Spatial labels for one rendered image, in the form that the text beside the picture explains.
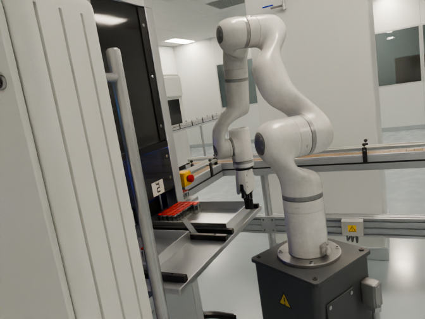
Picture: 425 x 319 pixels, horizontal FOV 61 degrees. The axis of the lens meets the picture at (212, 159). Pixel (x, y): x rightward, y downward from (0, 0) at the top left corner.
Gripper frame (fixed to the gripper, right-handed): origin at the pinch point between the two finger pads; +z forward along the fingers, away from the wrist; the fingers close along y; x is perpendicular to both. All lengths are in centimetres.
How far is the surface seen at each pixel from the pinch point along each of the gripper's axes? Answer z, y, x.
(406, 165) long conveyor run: 6, -82, 59
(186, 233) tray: 0.9, 30.2, -12.8
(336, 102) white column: -28, -144, 19
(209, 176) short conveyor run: 3, -62, -50
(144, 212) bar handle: -26, 82, 13
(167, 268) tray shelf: 4, 49, -9
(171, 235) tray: 2.5, 28.2, -20.8
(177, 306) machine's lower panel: 46, 8, -39
